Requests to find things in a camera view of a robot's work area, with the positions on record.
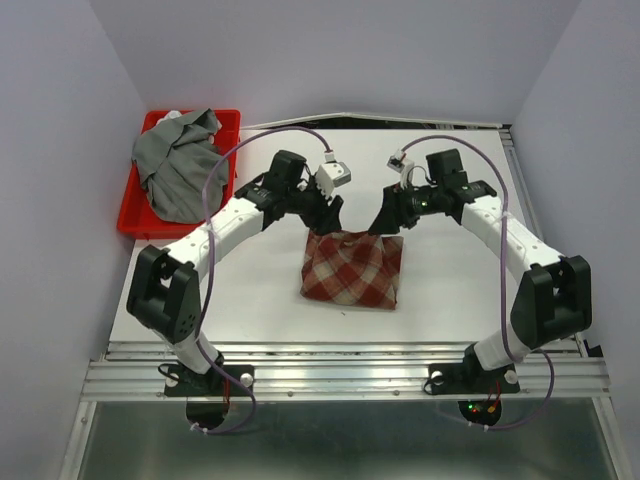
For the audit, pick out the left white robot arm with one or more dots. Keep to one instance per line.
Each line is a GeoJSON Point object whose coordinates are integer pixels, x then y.
{"type": "Point", "coordinates": [164, 295]}

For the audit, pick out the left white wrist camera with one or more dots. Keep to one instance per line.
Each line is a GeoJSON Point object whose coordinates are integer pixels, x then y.
{"type": "Point", "coordinates": [331, 175]}

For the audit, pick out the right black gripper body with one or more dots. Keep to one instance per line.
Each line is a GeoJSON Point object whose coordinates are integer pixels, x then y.
{"type": "Point", "coordinates": [416, 202]}

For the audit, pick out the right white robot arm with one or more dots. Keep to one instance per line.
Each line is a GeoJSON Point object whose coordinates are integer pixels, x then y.
{"type": "Point", "coordinates": [472, 205]}

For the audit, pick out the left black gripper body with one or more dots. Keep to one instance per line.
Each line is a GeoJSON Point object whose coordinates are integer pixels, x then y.
{"type": "Point", "coordinates": [309, 199]}

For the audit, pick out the aluminium right side rail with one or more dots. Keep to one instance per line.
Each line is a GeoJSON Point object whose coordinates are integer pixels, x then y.
{"type": "Point", "coordinates": [544, 295]}

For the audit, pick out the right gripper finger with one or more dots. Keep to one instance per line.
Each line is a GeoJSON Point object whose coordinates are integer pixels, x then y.
{"type": "Point", "coordinates": [389, 221]}
{"type": "Point", "coordinates": [389, 208]}

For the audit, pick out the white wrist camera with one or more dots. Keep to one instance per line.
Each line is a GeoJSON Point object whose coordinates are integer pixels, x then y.
{"type": "Point", "coordinates": [403, 165]}
{"type": "Point", "coordinates": [331, 175]}

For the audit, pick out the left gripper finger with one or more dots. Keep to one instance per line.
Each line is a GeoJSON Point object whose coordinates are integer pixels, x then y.
{"type": "Point", "coordinates": [319, 222]}
{"type": "Point", "coordinates": [334, 208]}

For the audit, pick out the red plaid skirt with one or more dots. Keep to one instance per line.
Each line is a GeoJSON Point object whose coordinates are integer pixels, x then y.
{"type": "Point", "coordinates": [353, 269]}

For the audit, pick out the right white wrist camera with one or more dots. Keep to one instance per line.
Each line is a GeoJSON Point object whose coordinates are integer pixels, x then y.
{"type": "Point", "coordinates": [403, 165]}

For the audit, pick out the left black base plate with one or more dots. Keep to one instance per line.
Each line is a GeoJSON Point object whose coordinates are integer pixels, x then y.
{"type": "Point", "coordinates": [180, 382]}

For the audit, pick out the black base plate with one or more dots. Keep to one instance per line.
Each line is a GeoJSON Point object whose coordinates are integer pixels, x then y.
{"type": "Point", "coordinates": [180, 382]}
{"type": "Point", "coordinates": [456, 379]}

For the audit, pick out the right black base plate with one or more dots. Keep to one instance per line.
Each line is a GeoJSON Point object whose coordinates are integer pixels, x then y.
{"type": "Point", "coordinates": [456, 379]}

